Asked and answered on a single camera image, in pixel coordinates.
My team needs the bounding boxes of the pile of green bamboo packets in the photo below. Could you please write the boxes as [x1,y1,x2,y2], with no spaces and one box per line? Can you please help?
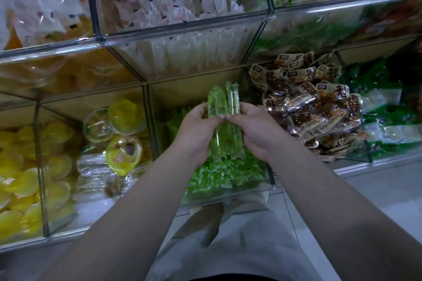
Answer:
[338,59,422,160]

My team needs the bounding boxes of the black shirt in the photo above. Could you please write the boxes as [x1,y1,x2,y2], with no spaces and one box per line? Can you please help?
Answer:
[191,274,278,281]

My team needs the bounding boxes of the person's left forearm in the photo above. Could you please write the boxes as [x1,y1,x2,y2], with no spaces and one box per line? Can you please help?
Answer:
[40,146,207,281]

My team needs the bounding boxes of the person's right hand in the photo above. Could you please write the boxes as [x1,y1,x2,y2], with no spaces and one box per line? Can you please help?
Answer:
[226,101,294,163]

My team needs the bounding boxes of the pile of white jelly sticks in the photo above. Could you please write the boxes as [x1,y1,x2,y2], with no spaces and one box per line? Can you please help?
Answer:
[95,0,271,81]

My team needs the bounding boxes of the single green stick packet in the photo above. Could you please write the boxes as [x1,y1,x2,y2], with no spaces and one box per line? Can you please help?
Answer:
[206,81,246,161]

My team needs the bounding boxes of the person's right forearm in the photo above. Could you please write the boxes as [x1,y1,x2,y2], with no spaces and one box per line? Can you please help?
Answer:
[270,140,422,281]

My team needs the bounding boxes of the pile of small green candies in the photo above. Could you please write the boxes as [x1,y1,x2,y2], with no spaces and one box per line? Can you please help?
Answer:
[185,152,270,202]

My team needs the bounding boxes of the light grey shorts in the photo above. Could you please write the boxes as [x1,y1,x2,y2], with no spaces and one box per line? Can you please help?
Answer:
[145,195,324,281]

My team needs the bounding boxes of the person's left hand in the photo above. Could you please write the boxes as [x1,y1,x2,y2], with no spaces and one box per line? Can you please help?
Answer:
[171,101,227,168]

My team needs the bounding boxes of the pile of brown snack packets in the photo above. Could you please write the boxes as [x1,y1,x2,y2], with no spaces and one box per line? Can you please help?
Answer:
[249,51,367,163]

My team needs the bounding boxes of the pile of yellow jelly cups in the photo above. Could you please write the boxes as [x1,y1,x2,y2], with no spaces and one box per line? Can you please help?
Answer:
[0,119,76,242]

